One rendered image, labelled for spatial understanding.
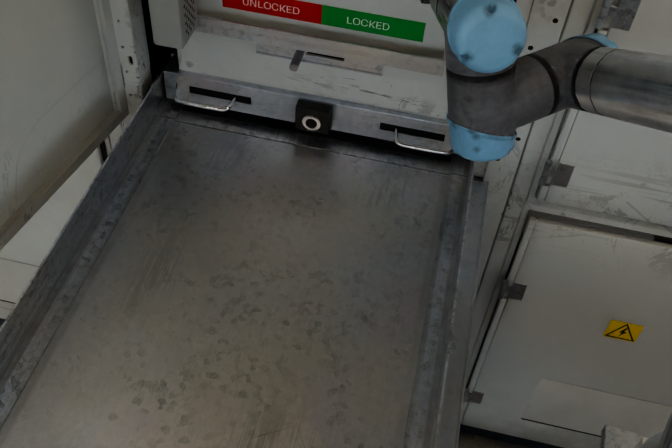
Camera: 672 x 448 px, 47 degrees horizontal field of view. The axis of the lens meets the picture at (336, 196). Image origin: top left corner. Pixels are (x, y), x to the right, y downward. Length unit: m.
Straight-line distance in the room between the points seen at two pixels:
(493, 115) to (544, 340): 0.84
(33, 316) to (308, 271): 0.39
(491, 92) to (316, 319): 0.44
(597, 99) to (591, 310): 0.72
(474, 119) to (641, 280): 0.69
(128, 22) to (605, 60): 0.75
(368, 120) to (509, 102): 0.49
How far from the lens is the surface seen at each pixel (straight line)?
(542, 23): 1.13
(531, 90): 0.88
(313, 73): 1.29
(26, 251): 1.86
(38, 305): 1.14
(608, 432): 1.21
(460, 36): 0.79
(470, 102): 0.84
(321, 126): 1.31
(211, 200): 1.25
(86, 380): 1.08
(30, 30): 1.20
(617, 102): 0.86
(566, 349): 1.64
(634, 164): 1.27
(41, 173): 1.31
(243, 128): 1.37
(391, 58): 1.19
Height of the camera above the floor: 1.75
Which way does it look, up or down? 46 degrees down
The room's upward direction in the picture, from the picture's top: 5 degrees clockwise
